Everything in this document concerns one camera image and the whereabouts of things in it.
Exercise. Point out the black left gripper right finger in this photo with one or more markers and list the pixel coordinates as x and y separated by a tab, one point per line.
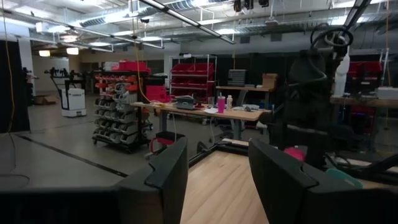
276	186

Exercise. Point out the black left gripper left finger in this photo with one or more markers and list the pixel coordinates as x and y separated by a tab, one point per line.
168	186

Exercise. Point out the magenta round onion toy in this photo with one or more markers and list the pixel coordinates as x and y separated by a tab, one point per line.
293	153

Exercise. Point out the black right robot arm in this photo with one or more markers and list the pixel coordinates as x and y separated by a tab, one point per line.
308	109

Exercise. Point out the teal plastic tub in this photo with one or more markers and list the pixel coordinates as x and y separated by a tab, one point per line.
343	178

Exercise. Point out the long wooden desk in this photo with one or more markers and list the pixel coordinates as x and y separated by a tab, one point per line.
242	114

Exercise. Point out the grey basket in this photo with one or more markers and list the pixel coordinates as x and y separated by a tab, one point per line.
185	102

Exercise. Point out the red box stack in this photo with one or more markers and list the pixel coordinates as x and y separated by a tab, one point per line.
157	93

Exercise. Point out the clear cup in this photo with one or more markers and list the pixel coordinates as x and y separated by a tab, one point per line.
211	102

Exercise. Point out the white bottle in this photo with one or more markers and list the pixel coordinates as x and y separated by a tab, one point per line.
229	102

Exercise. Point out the pink tumbler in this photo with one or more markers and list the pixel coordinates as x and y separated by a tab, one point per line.
221	105

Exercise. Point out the small wooden desk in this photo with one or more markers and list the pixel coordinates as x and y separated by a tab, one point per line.
242	88

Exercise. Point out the cardboard box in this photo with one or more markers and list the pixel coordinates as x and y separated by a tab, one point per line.
45	99
269	81

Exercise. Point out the metal shelf with red bins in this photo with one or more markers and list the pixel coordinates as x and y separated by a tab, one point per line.
192	77

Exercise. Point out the grey drawer organizer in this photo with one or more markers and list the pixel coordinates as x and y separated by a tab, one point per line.
237	77

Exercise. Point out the wooden workbench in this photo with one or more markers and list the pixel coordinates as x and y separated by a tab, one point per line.
363	101

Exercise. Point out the red storage bin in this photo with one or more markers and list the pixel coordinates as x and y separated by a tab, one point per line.
132	66

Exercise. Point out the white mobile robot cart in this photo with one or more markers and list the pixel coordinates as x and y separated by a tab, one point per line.
73	102

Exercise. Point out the white storage bin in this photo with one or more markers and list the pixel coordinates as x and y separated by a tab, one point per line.
111	66

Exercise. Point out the white box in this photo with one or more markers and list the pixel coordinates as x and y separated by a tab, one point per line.
388	92

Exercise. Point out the overhead light bar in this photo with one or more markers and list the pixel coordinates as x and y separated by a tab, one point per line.
186	19

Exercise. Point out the black curtain partition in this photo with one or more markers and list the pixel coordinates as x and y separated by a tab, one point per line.
15	87

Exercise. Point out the red wall bins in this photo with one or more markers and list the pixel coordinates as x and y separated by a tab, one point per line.
365	68

